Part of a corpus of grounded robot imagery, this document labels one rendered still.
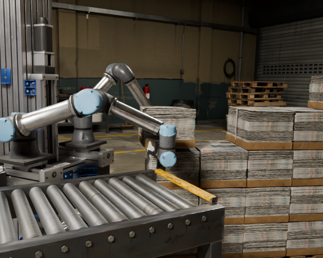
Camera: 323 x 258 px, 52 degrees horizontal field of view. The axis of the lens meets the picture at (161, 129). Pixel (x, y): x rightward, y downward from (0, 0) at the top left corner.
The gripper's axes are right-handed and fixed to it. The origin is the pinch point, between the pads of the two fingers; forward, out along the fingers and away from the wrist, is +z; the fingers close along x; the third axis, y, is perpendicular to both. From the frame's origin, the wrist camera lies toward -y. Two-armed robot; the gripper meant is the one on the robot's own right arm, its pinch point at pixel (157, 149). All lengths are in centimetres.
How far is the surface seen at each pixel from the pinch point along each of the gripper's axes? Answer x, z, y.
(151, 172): 7.1, -29.0, -4.8
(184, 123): -15.9, 3.9, 14.5
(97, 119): 52, 612, -52
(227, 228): -44, 2, -49
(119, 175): 22.1, -33.3, -4.8
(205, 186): -29.4, 3.0, -22.7
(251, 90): -313, 579, 23
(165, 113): -4.6, 3.2, 19.7
